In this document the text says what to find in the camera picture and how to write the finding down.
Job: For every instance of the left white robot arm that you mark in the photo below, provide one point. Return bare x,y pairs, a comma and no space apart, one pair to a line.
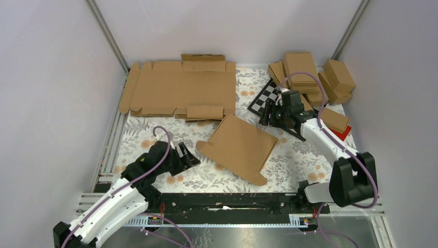
131,194

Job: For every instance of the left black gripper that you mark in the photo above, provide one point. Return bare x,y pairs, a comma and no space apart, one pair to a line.
189,160

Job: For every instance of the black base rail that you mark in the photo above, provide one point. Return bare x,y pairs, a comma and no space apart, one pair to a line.
236,209

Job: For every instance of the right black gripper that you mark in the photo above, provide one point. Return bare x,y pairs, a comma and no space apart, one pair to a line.
270,107

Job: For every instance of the floral patterned table mat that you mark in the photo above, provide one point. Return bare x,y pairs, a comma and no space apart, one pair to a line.
291,161

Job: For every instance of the stack of flat cardboard sheets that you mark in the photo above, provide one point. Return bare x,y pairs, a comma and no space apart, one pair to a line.
199,87

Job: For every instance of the leaning folded cardboard box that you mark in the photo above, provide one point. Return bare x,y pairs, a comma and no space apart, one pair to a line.
276,72

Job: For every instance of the folded box on red box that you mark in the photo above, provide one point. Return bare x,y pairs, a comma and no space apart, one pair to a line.
334,120

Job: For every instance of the cardboard box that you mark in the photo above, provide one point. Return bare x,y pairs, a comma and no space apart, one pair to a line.
276,72
300,62
334,96
338,76
239,147
312,93

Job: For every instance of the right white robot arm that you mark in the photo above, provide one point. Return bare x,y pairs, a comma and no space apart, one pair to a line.
353,179

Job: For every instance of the folded box on checkerboard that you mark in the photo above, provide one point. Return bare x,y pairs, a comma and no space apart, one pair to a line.
307,106

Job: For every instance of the black white checkerboard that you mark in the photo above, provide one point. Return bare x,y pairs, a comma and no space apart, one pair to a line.
268,92

